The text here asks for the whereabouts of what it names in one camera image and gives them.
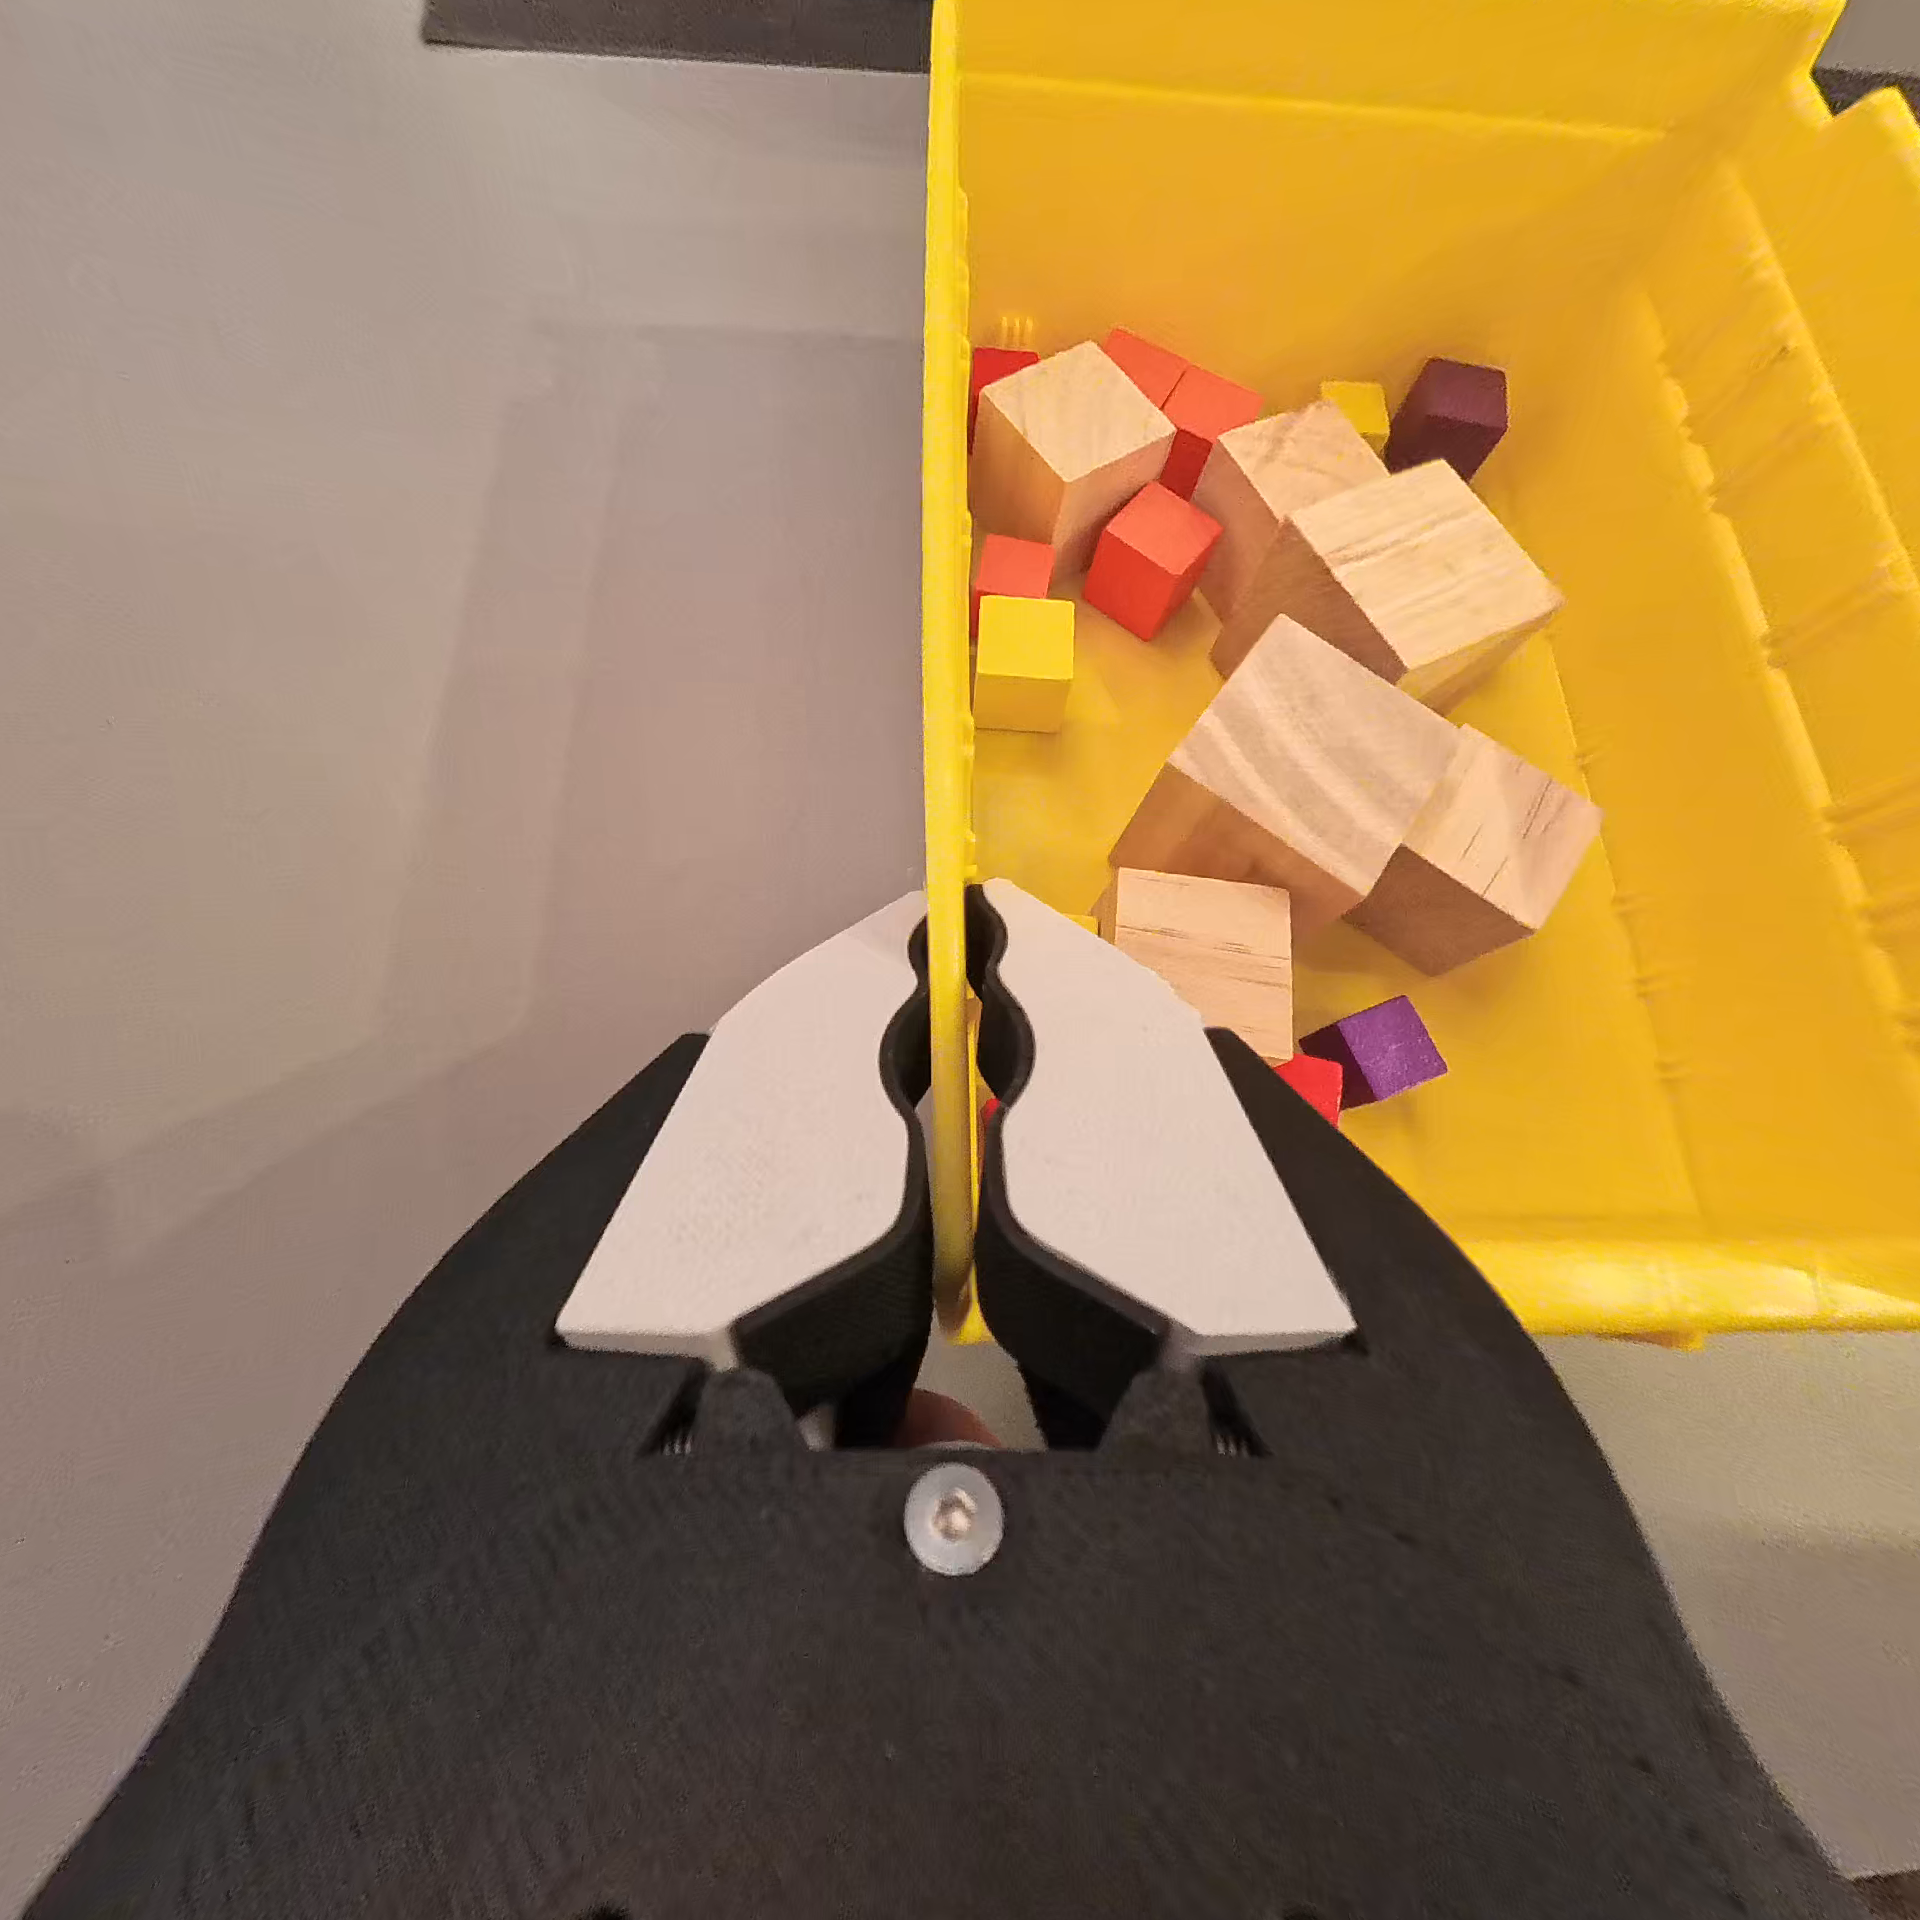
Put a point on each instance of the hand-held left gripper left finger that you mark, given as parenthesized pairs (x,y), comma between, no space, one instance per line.
(751,1185)

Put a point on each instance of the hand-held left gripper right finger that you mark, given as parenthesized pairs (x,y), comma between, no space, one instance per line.
(1156,1185)

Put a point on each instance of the yellow plastic box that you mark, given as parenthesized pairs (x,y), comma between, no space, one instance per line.
(1349,182)

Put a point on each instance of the person's left hand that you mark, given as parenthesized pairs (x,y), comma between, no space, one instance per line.
(942,1422)

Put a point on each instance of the pile of wooden cubes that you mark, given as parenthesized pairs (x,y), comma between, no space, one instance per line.
(1395,569)

